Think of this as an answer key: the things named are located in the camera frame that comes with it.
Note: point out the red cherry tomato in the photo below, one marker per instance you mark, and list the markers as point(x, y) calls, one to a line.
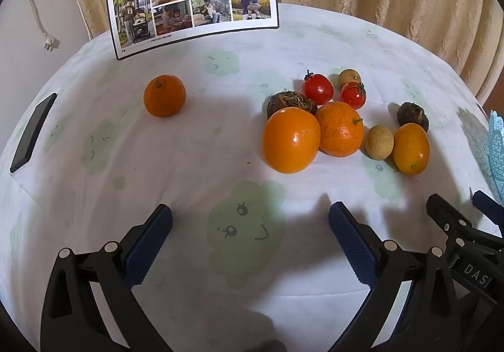
point(318, 90)
point(353, 97)

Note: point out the black smartphone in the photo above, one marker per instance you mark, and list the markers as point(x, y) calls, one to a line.
point(33, 131)

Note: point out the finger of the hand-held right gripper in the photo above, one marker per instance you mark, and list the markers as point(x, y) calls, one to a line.
point(449, 214)
point(486, 202)

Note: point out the tan longan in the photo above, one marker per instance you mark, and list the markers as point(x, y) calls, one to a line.
point(379, 142)
point(348, 77)

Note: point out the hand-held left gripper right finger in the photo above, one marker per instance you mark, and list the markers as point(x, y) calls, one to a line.
point(352, 245)

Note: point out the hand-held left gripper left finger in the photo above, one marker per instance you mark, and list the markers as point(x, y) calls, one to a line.
point(151, 241)

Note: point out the oval orange kumquat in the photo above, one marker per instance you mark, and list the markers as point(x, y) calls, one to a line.
point(411, 149)

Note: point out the large smooth orange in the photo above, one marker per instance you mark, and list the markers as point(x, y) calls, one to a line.
point(291, 141)

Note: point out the printed photo collage board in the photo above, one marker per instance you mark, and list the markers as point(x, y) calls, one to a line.
point(197, 5)

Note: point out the mandarin orange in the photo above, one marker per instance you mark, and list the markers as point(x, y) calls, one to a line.
point(164, 96)
point(340, 131)

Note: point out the light blue plastic basket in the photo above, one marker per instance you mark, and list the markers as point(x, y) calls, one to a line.
point(497, 155)

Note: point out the dark brown water chestnut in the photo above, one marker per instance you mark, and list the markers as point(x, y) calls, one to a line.
point(411, 115)
point(289, 100)

